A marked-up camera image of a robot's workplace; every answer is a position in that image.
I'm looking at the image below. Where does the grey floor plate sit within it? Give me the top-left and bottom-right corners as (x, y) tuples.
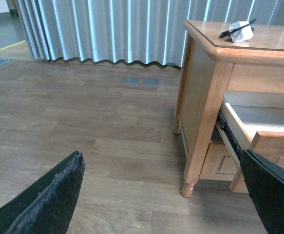
(143, 78), (160, 86)
(123, 77), (140, 85)

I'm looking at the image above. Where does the wooden drawer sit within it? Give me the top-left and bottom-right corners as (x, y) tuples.
(199, 141), (241, 181)
(216, 94), (284, 193)

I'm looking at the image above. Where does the wooden bottom drawer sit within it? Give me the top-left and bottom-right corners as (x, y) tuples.
(199, 141), (241, 181)

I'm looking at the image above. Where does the wooden nightstand cabinet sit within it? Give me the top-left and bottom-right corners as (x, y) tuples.
(173, 20), (284, 197)

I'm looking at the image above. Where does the left grey floor plate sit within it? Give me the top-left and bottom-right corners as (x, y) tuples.
(123, 77), (140, 85)

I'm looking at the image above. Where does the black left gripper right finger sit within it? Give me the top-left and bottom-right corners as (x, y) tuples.
(240, 150), (284, 234)

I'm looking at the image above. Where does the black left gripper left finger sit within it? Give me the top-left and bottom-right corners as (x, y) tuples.
(0, 151), (85, 234)

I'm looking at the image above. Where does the right grey floor plate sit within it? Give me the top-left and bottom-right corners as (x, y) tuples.
(143, 78), (160, 86)

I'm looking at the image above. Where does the wooden top drawer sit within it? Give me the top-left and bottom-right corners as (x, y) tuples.
(216, 94), (284, 193)

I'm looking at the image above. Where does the grey pleated curtain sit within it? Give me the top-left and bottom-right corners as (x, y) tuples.
(17, 0), (284, 66)

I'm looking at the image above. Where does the white charger with black cable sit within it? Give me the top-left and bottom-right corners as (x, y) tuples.
(218, 19), (256, 43)

